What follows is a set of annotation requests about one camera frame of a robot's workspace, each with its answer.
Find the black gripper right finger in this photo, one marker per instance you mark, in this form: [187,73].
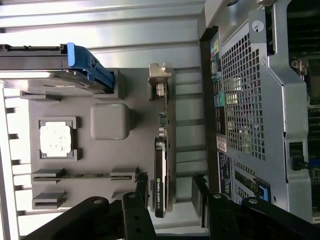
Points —
[220,217]

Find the silver hard disk drive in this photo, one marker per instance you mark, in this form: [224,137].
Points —
[37,77]

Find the green RAM stick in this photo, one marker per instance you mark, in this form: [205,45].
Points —
[82,176]

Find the grey plastic parts rack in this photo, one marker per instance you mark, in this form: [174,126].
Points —
[107,160]

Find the open dark PC case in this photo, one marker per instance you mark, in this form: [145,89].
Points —
[250,100]

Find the green Dell motherboard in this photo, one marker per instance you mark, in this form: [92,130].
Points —
[315,120]

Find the silver CPU chip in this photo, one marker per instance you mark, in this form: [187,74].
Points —
[57,138]

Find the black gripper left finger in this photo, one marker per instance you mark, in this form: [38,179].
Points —
[135,212]

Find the CPU socket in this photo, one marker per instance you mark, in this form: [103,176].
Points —
[312,82]

